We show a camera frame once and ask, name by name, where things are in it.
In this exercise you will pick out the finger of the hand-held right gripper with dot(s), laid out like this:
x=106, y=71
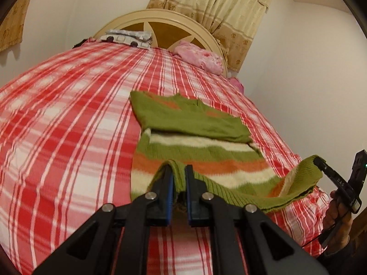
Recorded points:
x=339, y=183

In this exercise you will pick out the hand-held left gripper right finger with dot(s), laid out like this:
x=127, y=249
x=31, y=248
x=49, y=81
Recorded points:
x=189, y=189

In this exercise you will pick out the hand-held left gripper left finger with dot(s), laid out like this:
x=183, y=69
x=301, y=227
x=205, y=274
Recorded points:
x=169, y=189

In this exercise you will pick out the green orange striped sweater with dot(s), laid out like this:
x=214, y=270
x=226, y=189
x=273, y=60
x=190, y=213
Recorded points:
x=200, y=126

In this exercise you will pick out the person's right forearm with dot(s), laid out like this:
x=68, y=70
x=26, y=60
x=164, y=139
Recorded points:
x=349, y=259

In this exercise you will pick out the person's right hand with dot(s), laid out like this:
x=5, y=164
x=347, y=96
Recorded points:
x=337, y=220

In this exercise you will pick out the dark wooden furniture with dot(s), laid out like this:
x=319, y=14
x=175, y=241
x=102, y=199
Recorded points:
x=361, y=229

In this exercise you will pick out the pink cloth bundle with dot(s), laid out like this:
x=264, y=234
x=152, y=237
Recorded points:
x=236, y=84

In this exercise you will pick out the red plaid bed sheet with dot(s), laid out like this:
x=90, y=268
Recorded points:
x=71, y=106

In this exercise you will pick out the pink pillow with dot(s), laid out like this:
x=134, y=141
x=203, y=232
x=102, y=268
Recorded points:
x=197, y=54

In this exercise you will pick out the patterned grey pillow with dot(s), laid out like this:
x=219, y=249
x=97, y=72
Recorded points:
x=126, y=37

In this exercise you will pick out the cream arched headboard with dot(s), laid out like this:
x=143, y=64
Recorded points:
x=163, y=30

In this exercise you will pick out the dark bedside object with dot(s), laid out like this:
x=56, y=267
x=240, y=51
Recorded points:
x=80, y=43

